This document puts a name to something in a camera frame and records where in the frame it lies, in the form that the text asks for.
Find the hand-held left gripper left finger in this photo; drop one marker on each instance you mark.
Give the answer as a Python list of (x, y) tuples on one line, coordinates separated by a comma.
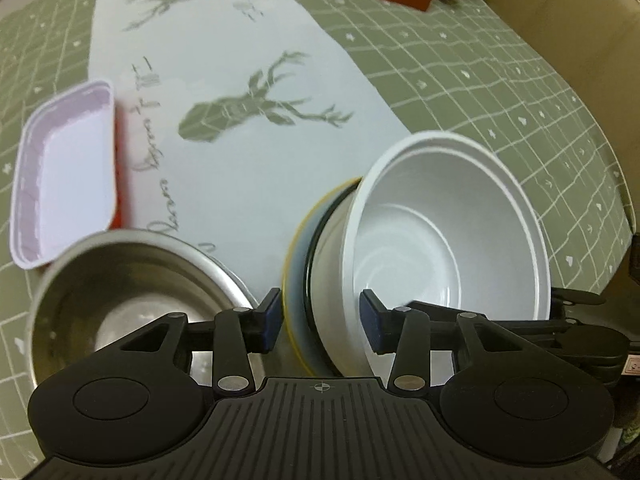
[(270, 320)]

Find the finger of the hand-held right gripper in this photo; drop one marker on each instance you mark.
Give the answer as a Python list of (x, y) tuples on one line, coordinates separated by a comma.
[(540, 327), (575, 296)]

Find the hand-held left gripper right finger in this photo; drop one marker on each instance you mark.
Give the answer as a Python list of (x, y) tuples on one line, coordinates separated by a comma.
[(370, 320)]

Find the yellow-rimmed white bowl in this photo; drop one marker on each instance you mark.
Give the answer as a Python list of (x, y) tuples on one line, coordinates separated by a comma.
[(295, 300)]

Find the blue enamel bowl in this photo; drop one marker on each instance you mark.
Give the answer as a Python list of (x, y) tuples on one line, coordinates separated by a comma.
[(330, 270)]

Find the stainless steel bowl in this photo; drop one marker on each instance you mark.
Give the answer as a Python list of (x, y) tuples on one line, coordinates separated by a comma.
[(100, 300)]

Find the green checked tablecloth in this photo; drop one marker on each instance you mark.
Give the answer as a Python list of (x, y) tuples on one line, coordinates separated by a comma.
[(475, 60)]

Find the white plastic tray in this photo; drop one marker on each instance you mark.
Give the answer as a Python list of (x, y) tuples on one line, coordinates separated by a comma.
[(60, 170)]

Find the white deer-print table runner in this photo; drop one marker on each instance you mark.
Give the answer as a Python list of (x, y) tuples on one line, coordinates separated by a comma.
[(225, 50)]

